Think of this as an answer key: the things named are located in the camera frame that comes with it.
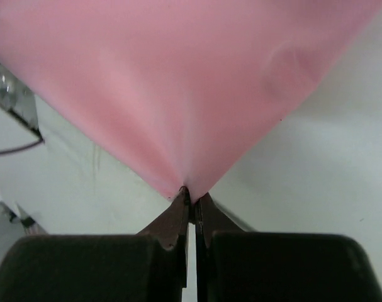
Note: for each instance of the pink t shirt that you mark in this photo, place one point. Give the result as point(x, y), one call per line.
point(177, 90)

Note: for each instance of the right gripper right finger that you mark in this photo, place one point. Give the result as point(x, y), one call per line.
point(236, 265)

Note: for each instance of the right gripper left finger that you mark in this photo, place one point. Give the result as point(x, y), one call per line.
point(148, 266)

